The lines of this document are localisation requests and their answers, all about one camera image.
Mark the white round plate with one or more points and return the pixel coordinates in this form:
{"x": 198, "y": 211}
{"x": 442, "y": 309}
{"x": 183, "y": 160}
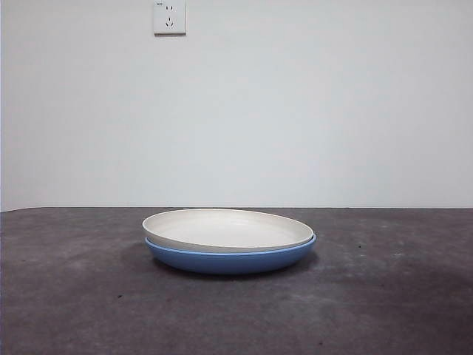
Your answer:
{"x": 229, "y": 229}

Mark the white wall socket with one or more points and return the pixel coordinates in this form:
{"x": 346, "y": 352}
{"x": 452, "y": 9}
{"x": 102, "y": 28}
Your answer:
{"x": 170, "y": 18}

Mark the blue round plate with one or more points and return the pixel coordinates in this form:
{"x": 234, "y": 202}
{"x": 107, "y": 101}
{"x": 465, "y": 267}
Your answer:
{"x": 229, "y": 263}

